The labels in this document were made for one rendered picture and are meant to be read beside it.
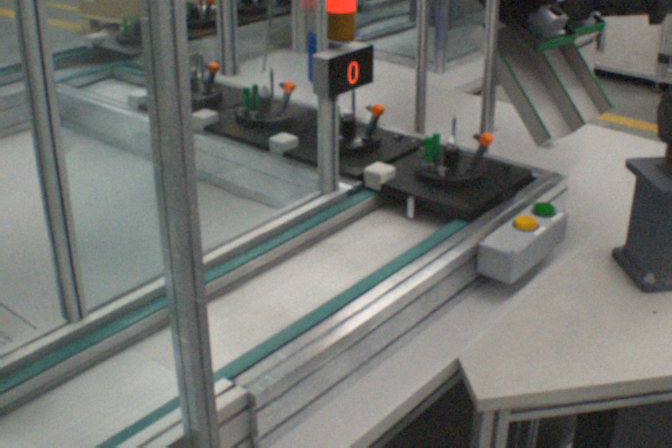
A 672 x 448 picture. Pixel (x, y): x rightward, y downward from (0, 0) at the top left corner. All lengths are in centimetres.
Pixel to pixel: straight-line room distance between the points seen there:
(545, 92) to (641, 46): 381
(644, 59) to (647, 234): 419
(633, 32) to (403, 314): 452
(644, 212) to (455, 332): 41
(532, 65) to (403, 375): 87
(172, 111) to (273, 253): 69
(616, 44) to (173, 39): 507
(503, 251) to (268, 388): 51
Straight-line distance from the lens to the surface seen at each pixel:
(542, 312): 146
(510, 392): 127
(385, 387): 126
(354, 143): 175
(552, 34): 176
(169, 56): 78
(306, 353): 116
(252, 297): 136
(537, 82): 189
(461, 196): 158
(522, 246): 144
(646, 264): 157
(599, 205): 187
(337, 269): 143
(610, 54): 577
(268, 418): 113
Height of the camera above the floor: 163
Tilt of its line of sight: 25 degrees down
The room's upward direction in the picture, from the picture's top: straight up
